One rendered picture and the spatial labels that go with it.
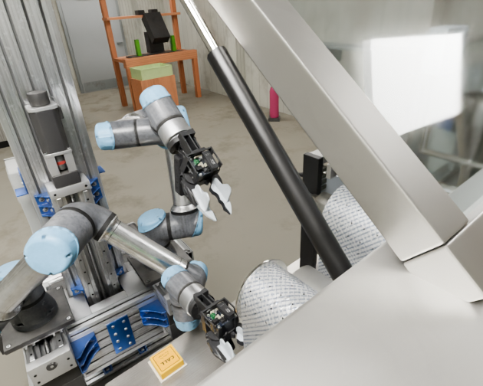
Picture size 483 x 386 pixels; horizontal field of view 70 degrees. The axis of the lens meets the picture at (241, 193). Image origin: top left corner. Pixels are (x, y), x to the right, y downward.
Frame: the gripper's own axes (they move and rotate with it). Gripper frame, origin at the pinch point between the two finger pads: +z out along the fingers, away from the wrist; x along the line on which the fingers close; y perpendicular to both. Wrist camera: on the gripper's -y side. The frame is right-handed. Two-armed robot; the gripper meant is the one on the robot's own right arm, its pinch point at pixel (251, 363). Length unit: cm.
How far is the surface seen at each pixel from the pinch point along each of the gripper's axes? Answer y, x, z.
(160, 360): -16.5, -11.4, -26.5
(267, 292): 21.5, 2.7, 2.9
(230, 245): -109, 104, -154
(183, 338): -18.9, -2.2, -30.2
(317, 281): 14.6, 17.8, 2.8
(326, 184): 25.9, 37.9, -11.7
